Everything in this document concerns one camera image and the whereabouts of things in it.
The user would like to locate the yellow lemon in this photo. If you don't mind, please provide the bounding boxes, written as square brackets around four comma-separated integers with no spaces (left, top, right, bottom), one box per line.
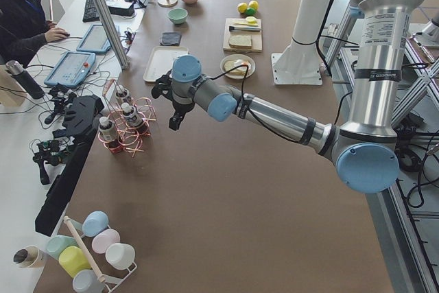
[237,2,248,14]
[248,0,259,11]

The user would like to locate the aluminium frame post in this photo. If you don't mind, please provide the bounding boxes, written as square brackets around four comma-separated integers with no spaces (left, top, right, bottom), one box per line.
[93,0,130,69]

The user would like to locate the cream rabbit tray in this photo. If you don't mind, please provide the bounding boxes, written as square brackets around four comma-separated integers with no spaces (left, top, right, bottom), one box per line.
[143,46,189,83]

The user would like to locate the blue teach pendant far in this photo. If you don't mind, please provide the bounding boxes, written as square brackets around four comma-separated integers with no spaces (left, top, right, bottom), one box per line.
[76,24,111,55]

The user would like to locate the tea bottle right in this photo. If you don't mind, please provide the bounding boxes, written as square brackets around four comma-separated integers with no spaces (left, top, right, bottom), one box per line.
[99,116,123,154]

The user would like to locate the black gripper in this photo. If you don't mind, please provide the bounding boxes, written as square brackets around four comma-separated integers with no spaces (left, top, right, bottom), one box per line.
[151,69,195,131]

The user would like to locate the green cup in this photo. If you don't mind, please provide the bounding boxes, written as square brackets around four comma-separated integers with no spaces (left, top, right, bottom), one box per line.
[45,235,77,260]

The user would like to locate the bread slice on plate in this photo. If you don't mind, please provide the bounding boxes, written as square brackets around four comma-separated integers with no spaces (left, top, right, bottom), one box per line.
[224,59,247,76]

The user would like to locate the fried egg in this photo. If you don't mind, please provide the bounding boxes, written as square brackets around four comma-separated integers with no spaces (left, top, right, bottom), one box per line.
[234,59,251,68]

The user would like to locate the tea bottle back left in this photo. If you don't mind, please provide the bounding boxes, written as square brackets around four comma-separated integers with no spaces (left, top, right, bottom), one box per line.
[115,85,132,106]

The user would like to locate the blue cup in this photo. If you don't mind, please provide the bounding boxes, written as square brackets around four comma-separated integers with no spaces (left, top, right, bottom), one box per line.
[82,211,109,237]

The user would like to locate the black thermos bottle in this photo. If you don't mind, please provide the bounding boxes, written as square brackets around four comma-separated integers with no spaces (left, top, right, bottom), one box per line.
[5,60,45,99]

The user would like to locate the green bowl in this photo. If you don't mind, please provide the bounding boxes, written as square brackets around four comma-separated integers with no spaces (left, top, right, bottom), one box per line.
[167,8,188,25]

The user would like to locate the wooden cutting board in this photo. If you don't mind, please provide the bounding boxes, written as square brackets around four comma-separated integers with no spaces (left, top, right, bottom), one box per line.
[223,18,263,52]

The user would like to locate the tea bottle front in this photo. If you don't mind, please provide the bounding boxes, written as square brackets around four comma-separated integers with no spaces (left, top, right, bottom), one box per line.
[121,102,150,136]

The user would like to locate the yellow plastic knife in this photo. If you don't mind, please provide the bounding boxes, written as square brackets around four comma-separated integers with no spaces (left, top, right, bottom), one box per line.
[231,21,259,27]

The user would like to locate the blue teach pendant near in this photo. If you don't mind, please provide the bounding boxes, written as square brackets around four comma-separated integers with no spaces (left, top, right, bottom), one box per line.
[44,51,96,88]

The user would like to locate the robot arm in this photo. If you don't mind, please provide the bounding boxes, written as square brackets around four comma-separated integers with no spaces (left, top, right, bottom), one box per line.
[150,0,423,194]

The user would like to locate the yellow cup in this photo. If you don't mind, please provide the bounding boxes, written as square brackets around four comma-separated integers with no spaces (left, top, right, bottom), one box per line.
[58,246,91,278]

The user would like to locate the grey folded cloth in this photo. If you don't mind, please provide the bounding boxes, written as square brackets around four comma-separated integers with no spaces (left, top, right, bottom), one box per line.
[160,32,182,46]

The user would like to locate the white cup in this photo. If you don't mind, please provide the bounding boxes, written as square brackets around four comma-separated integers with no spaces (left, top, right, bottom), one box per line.
[105,243,135,270]

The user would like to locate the copper wire bottle rack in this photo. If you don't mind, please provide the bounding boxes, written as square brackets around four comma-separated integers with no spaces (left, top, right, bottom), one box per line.
[98,78,157,155]

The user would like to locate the grey cup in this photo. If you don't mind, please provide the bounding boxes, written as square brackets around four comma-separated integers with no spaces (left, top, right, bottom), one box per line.
[72,270,104,293]

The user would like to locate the white cup rack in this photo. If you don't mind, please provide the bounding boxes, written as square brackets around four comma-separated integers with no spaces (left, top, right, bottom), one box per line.
[62,215,138,292]

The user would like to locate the tea bottle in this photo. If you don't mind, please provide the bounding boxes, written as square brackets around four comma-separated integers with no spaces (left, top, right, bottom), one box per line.
[99,116,123,154]
[121,102,150,136]
[115,85,132,106]

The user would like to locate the white round plate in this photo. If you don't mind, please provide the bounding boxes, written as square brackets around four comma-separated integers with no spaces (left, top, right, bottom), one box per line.
[219,54,256,80]

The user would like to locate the lemon slices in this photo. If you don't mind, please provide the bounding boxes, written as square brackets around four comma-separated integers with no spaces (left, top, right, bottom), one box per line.
[245,16,258,25]

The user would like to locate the yellow lemon upper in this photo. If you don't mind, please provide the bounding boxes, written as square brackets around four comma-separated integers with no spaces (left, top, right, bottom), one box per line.
[248,0,259,11]

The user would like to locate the blue teach pendant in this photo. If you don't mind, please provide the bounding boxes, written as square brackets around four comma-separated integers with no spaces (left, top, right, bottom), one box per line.
[76,24,111,55]
[44,51,96,88]

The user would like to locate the seated person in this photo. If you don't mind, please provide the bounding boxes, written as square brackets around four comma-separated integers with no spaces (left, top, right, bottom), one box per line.
[1,0,69,67]

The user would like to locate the pink cup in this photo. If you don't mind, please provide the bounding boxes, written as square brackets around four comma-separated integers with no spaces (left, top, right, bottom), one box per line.
[91,228,120,254]

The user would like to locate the yellow lemon lower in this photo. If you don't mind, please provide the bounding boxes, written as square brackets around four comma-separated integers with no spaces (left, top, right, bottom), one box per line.
[237,2,248,14]

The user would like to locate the black keyboard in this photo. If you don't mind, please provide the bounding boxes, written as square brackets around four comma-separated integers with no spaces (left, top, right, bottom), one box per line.
[82,0,99,23]

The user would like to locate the bread slice from board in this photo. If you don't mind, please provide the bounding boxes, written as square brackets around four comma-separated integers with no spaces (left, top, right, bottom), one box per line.
[228,34,252,49]

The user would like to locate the green lime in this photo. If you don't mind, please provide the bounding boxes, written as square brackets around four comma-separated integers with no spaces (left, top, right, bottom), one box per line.
[244,7,257,16]

